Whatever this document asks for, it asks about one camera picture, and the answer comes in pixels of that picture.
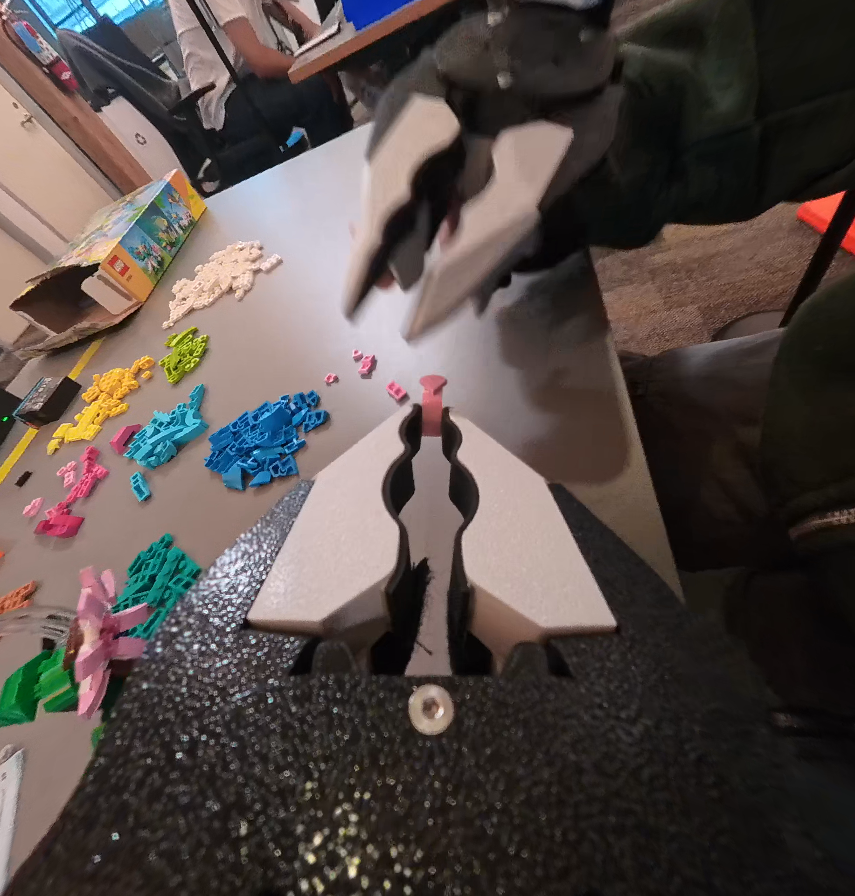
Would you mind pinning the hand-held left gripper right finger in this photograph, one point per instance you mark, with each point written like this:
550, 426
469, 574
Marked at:
532, 553

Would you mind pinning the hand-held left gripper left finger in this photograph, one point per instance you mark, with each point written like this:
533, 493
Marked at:
329, 546

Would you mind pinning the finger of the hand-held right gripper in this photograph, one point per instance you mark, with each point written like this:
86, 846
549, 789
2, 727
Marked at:
396, 168
511, 196

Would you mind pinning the pink lego stem piece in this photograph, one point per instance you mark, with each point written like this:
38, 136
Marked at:
431, 409

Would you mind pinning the pile of blue lego pieces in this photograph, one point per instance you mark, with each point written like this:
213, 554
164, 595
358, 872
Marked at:
259, 441

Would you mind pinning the pink lego brick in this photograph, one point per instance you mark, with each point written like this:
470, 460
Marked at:
367, 365
397, 391

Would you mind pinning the pile of teal lego pieces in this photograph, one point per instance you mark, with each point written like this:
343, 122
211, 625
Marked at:
158, 574

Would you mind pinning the single cyan lego brick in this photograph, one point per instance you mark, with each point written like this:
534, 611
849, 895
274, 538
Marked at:
140, 486

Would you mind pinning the pile of cyan lego pieces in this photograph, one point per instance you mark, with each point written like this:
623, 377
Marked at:
165, 430

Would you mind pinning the pile of white lego pieces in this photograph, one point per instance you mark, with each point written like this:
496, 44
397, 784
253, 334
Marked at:
217, 276

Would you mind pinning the single magenta lego piece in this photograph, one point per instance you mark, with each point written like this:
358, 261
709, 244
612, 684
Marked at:
125, 437

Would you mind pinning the pile of lime lego pieces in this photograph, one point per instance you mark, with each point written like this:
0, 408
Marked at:
182, 357

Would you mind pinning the pink lego flower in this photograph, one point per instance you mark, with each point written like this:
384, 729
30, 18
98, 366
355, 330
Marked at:
98, 644

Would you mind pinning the lego set cardboard box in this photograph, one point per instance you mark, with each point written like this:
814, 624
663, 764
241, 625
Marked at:
147, 231

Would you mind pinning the pile of magenta lego pieces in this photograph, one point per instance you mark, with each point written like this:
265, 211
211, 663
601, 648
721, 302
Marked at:
67, 518

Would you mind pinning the pile of yellow lego pieces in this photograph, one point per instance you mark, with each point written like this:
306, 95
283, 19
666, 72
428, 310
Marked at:
105, 399

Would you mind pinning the pile of orange lego pieces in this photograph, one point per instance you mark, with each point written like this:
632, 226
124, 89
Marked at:
7, 602

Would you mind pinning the pile of green lego pieces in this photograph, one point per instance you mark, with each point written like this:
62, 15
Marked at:
25, 689

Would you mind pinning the wooden desk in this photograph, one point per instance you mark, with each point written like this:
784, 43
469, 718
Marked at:
357, 49

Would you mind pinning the blue plastic bin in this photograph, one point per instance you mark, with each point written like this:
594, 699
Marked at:
371, 10

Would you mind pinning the person's grey trouser leg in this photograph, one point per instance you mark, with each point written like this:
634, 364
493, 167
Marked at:
700, 434

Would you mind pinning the black office chair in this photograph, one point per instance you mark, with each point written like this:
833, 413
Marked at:
126, 77

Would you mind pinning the black tripod leg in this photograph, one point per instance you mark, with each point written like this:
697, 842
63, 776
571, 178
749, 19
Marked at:
822, 259

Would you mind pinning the small black box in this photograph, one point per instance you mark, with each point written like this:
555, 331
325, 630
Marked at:
46, 400

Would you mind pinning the orange cone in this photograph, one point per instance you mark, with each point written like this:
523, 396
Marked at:
833, 213

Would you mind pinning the person's dark green jacket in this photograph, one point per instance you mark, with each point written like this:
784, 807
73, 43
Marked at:
826, 420

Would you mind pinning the red fire extinguisher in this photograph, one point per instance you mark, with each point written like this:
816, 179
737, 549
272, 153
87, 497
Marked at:
35, 45

